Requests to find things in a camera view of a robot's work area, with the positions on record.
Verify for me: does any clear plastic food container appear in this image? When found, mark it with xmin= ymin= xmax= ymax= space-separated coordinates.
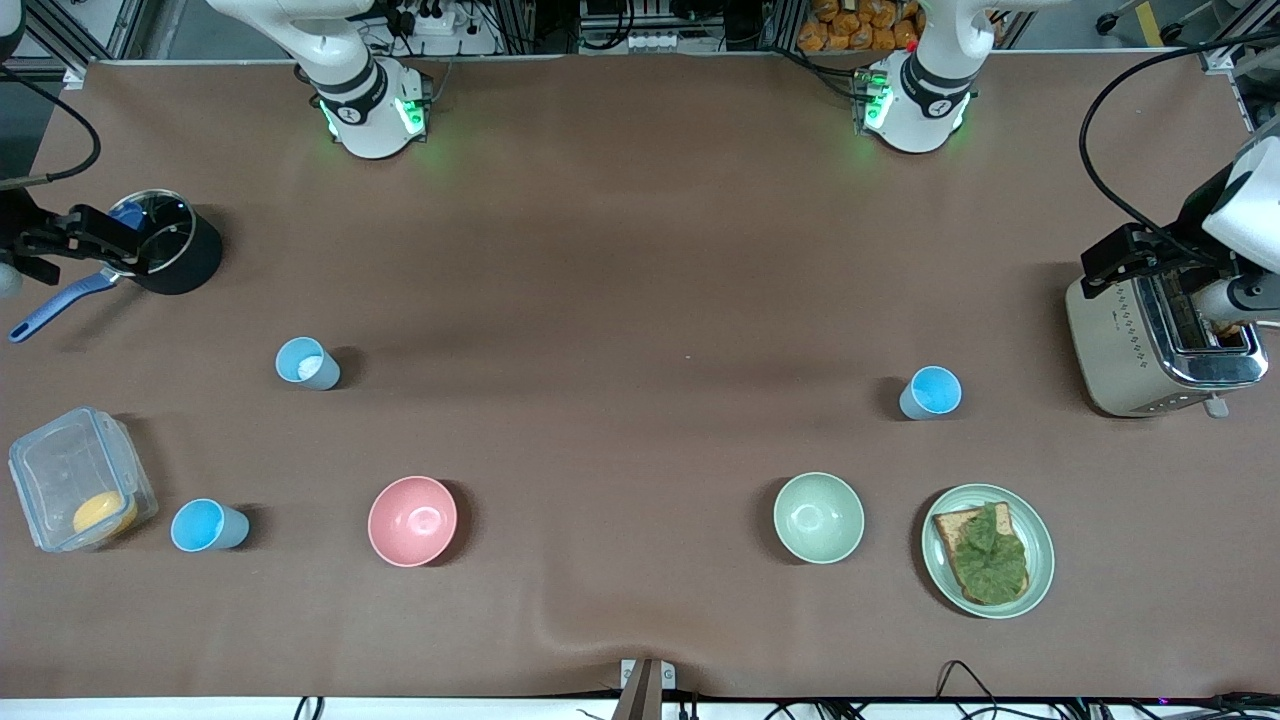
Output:
xmin=8 ymin=406 xmax=159 ymax=554

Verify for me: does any silver toaster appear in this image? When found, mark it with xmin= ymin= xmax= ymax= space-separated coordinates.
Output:
xmin=1064 ymin=262 xmax=1269 ymax=419

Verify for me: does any pale green plate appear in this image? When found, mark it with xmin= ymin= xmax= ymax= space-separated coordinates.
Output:
xmin=921 ymin=484 xmax=1056 ymax=620

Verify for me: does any bag of bread rolls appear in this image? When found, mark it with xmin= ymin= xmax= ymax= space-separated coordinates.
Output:
xmin=797 ymin=0 xmax=921 ymax=53

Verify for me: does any brown table cover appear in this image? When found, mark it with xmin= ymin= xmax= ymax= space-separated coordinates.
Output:
xmin=0 ymin=55 xmax=1280 ymax=701

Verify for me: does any thin black cable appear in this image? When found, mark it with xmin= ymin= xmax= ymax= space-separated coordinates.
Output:
xmin=935 ymin=660 xmax=1001 ymax=720

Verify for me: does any glass lid blue knob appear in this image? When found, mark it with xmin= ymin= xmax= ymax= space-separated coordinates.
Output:
xmin=108 ymin=190 xmax=197 ymax=278

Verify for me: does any aluminium frame profile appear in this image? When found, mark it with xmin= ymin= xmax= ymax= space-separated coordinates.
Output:
xmin=1205 ymin=45 xmax=1280 ymax=129
xmin=25 ymin=0 xmax=151 ymax=81

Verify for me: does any metal table bracket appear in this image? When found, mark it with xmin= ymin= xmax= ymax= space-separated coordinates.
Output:
xmin=620 ymin=658 xmax=676 ymax=720

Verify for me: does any yellow round food item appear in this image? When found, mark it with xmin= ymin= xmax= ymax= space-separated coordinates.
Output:
xmin=72 ymin=490 xmax=139 ymax=537

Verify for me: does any black pot blue handle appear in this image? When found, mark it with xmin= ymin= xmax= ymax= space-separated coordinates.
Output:
xmin=8 ymin=190 xmax=224 ymax=345

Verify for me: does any pink bowl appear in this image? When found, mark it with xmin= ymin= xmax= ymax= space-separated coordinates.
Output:
xmin=367 ymin=475 xmax=459 ymax=568

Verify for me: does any bread slice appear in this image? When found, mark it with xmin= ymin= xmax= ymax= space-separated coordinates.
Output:
xmin=932 ymin=502 xmax=1031 ymax=606

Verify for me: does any pale green bowl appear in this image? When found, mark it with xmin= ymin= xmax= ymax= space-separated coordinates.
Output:
xmin=773 ymin=472 xmax=866 ymax=565

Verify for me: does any green lettuce leaf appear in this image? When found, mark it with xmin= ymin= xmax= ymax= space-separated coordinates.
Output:
xmin=948 ymin=503 xmax=1029 ymax=606

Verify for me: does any blue plastic cup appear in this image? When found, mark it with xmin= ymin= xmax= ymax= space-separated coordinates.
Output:
xmin=170 ymin=498 xmax=251 ymax=553
xmin=275 ymin=337 xmax=342 ymax=392
xmin=898 ymin=366 xmax=963 ymax=421

